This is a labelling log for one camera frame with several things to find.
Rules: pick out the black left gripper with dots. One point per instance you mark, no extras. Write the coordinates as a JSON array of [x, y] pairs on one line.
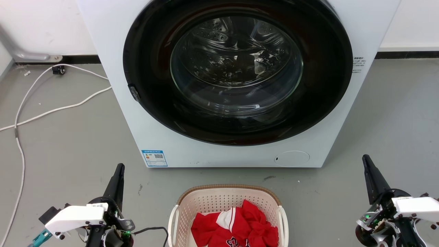
[[116, 223]]

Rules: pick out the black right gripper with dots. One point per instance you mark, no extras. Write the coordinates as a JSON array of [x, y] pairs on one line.
[[377, 223]]

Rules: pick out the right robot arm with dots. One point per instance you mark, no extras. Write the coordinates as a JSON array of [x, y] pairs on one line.
[[408, 234]]

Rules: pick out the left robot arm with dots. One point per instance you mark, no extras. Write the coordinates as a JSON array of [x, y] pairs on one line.
[[94, 239]]

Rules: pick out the cream laundry basket brown rim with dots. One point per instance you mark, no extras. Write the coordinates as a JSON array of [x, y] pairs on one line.
[[219, 200]]

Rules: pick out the blue energy label sticker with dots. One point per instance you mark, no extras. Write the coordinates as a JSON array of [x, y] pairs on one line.
[[154, 158]]

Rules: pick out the round white filter cover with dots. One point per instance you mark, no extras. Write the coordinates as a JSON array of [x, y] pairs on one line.
[[292, 159]]

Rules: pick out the teal connector piece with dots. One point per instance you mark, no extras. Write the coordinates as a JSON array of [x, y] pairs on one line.
[[40, 237]]

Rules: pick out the small black plug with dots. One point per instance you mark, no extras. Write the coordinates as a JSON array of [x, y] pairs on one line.
[[58, 70]]

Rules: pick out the red and white garment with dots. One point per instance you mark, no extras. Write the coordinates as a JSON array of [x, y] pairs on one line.
[[240, 228]]

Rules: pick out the white front-load washing machine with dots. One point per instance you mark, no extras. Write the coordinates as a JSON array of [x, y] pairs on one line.
[[113, 51]]

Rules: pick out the black round glass washer door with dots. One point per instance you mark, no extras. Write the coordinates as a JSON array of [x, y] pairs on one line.
[[236, 68]]

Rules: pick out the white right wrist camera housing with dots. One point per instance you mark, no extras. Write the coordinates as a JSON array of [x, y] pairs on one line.
[[416, 206]]

